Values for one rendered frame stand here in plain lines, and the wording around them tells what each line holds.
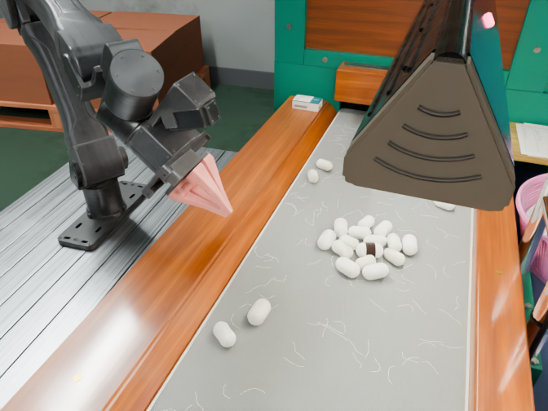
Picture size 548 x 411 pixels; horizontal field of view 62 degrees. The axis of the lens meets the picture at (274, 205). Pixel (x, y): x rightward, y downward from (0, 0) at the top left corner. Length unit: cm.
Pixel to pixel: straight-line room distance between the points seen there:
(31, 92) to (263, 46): 146
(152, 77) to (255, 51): 277
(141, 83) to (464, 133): 38
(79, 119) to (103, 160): 7
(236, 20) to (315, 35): 224
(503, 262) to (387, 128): 47
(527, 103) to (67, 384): 92
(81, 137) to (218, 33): 262
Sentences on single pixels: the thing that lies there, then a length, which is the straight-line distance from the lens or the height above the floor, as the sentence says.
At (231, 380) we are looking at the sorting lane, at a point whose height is 74.
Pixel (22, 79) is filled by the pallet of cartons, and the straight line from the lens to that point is 296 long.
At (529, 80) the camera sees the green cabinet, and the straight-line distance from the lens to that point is 104.
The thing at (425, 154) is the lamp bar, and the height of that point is 107.
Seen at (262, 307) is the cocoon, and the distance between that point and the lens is 55.
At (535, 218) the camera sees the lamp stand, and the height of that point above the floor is 81.
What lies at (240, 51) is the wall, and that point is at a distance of 332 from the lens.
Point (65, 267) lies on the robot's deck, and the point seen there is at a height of 67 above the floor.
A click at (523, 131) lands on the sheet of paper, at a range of 102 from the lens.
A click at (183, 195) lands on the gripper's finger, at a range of 60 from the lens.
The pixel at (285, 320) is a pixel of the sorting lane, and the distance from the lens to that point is 57.
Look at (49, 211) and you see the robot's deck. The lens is 95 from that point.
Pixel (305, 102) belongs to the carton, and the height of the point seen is 78.
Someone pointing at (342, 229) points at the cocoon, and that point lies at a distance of 67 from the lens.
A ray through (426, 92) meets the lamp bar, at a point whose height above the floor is 109.
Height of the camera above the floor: 117
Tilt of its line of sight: 35 degrees down
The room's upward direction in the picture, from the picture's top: straight up
